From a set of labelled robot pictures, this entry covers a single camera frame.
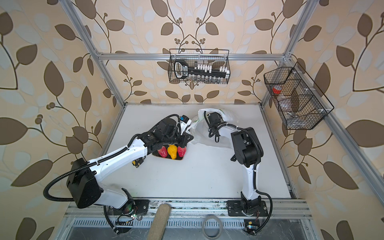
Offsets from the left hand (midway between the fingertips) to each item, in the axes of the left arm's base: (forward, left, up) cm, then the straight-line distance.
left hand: (194, 136), depth 76 cm
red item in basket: (+30, -48, +6) cm, 57 cm away
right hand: (+20, -15, -20) cm, 32 cm away
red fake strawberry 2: (0, +8, -17) cm, 18 cm away
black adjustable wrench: (-1, -24, -21) cm, 32 cm away
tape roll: (-32, -11, -23) cm, 41 cm away
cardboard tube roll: (-36, +15, -18) cm, 43 cm away
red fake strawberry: (-1, +19, -17) cm, 26 cm away
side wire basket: (+20, -58, +7) cm, 61 cm away
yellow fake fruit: (0, +14, -16) cm, 21 cm away
